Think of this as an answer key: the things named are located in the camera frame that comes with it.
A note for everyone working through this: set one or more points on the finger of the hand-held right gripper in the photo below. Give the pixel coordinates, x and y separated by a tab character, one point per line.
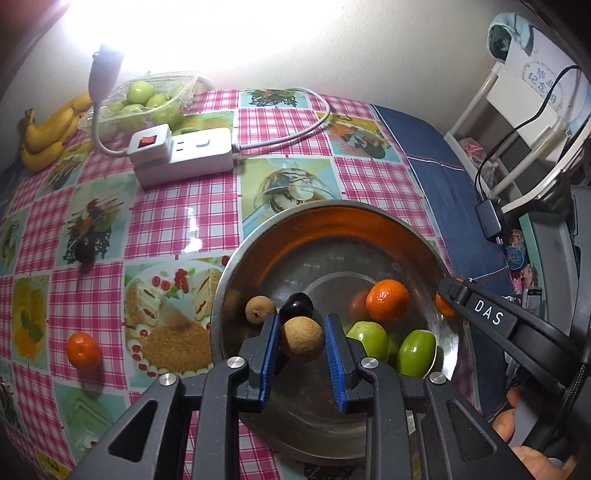
485	307

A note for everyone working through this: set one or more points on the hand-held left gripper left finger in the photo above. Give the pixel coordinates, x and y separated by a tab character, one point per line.
270	362

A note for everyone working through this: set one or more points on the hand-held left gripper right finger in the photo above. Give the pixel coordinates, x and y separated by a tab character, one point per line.
334	367

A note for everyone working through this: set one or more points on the brown longan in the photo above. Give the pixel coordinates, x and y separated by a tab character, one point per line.
302	339
260	311

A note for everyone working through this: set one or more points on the orange mandarin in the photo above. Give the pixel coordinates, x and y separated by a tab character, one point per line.
443	308
388	300
83	351

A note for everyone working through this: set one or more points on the green apple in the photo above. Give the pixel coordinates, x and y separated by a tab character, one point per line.
369	339

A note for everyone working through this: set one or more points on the dark purple plum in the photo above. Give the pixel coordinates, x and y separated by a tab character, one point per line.
85	251
300	304

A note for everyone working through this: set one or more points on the stainless steel bowl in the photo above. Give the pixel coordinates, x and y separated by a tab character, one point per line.
323	249

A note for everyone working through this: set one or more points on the person's right hand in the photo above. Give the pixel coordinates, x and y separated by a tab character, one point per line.
540	468

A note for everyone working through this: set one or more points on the small colourful box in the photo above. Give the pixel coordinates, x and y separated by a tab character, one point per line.
515	251

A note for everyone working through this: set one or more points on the pink packet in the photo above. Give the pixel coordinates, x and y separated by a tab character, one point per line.
473	150

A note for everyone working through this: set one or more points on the pink checkered printed tablecloth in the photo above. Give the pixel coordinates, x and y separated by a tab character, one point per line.
175	217

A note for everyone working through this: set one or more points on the white rack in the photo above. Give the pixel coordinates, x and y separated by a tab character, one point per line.
487	85

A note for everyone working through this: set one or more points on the white power strip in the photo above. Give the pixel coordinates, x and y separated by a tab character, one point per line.
184	157

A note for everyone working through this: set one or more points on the white printed paper sheet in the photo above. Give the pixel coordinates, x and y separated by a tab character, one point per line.
545	64

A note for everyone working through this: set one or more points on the teal round object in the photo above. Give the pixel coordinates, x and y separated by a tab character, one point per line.
501	39

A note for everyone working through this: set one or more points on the heap of green jujubes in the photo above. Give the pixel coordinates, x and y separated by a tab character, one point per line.
138	94

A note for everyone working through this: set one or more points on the clear plastic container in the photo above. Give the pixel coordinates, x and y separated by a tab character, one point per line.
152	83

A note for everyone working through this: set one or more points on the yellow banana bunch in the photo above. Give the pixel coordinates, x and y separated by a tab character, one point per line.
46	138

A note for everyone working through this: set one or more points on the white gooseneck lamp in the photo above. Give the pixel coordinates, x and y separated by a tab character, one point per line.
104	78

